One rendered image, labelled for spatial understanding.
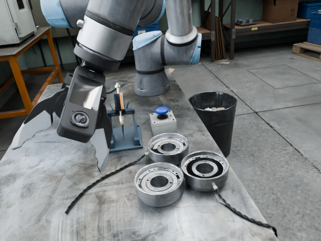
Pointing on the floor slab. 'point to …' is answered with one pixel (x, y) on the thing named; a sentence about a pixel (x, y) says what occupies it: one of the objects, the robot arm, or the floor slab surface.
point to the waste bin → (217, 116)
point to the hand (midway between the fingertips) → (58, 164)
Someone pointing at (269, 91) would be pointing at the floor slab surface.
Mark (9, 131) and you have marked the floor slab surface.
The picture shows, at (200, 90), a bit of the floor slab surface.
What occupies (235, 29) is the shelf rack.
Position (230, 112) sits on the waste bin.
